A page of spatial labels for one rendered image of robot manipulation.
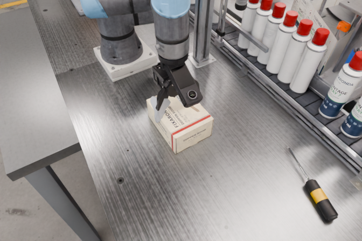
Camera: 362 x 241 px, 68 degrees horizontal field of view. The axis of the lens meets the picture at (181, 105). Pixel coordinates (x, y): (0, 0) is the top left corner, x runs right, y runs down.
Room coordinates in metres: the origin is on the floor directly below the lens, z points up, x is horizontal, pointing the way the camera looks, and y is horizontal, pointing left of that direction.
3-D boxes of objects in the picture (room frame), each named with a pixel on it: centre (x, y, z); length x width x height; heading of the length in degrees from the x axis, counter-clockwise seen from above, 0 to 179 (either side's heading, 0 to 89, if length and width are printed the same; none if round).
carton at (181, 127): (0.49, 0.01, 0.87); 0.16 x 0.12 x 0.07; 32
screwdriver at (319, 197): (0.31, -0.32, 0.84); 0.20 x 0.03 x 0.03; 15
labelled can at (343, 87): (0.50, -0.42, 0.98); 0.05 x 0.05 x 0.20
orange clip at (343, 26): (0.62, -0.42, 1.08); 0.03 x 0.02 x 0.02; 29
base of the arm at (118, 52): (0.80, 0.22, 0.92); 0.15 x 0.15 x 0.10
